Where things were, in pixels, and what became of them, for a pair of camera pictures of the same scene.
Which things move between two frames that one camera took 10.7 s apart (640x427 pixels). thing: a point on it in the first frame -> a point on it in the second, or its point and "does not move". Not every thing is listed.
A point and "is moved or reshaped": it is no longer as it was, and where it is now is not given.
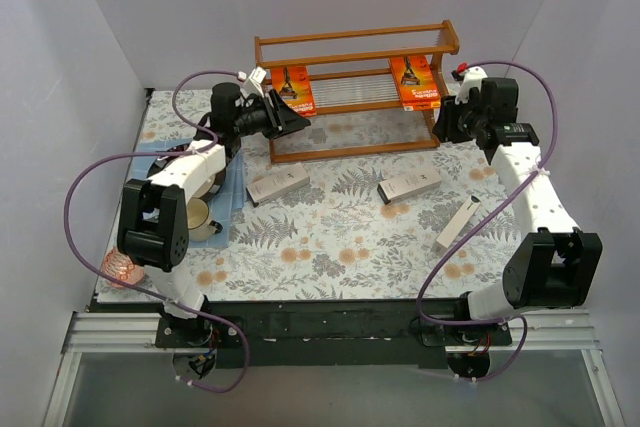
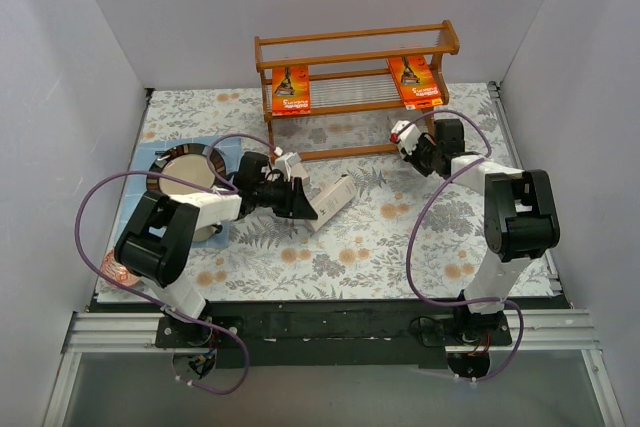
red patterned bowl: x=120 y=266 does not move
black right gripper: x=444 y=123 -> x=425 y=155
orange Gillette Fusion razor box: x=416 y=82 does not move
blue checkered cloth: x=231 y=195 does not move
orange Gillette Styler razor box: x=292 y=84 does not move
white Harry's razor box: x=459 y=221 -> x=332 y=201
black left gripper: x=273 y=113 -> x=292 y=198
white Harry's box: x=278 y=184 is moved or reshaped
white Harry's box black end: x=409 y=184 -> x=389 y=123
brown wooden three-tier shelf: x=348 y=93 does not move
